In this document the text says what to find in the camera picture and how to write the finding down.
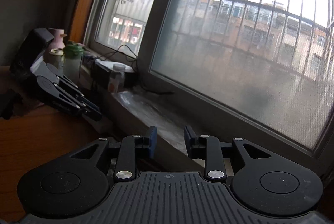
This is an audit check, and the green lidded plastic bottle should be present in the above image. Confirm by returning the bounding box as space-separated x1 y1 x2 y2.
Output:
63 41 84 84

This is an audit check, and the black box on sill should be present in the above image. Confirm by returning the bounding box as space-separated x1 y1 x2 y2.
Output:
91 59 137 93

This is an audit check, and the pink bottle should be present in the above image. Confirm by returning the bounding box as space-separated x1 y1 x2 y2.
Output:
48 28 67 50

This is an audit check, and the white capped bottle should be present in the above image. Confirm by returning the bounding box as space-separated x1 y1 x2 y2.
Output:
108 63 126 93

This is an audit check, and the black cable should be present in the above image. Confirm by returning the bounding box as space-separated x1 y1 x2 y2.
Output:
96 43 176 97

